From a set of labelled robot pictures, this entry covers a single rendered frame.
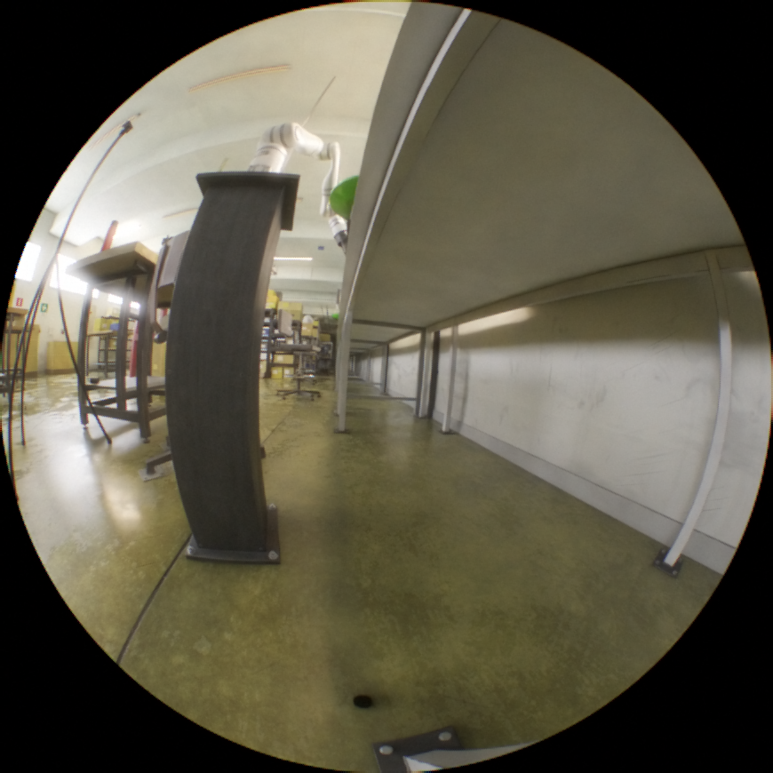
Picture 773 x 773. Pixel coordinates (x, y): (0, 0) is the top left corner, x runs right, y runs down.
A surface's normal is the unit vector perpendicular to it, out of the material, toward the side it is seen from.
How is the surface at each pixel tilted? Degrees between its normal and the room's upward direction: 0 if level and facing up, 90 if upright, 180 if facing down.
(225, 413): 90
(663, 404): 90
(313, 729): 0
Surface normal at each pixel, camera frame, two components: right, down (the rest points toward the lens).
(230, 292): 0.40, 0.11
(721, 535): -0.97, -0.06
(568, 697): 0.07, -0.99
